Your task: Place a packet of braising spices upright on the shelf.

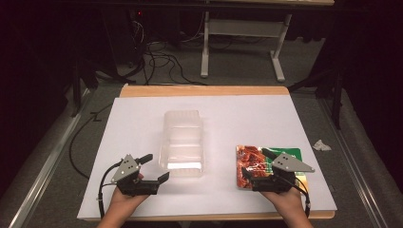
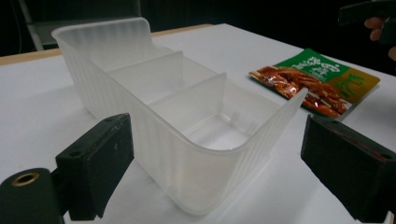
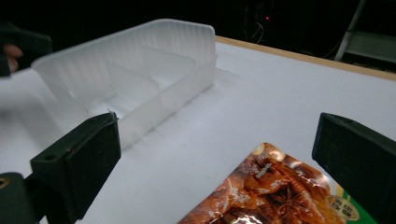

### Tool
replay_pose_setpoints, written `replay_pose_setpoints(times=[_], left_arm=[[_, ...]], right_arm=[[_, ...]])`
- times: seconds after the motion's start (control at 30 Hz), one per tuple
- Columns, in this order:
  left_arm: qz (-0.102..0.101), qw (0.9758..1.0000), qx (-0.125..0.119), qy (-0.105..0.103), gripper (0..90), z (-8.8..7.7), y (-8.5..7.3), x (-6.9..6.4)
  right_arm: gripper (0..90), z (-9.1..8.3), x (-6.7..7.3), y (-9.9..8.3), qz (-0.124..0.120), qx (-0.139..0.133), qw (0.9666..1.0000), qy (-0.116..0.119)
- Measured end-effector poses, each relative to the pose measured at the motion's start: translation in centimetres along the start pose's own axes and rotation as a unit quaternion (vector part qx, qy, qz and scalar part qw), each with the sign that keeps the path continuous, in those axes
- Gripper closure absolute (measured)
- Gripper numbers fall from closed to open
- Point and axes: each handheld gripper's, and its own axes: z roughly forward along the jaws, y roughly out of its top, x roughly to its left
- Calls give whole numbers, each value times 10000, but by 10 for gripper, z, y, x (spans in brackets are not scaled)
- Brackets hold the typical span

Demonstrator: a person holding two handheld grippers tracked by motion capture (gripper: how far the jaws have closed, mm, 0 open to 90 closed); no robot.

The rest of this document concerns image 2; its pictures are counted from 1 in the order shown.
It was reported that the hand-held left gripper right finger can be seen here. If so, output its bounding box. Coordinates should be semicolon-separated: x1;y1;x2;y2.
300;113;396;224

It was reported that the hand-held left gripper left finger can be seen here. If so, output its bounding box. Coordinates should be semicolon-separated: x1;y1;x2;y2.
55;113;135;221

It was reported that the translucent plastic divided storage box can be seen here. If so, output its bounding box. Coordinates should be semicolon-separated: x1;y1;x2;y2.
50;16;309;217

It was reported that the green and red snack packet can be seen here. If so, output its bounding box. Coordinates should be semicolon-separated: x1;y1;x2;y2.
247;48;381;119

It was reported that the metal stand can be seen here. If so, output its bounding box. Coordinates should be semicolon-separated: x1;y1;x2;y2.
18;0;45;52

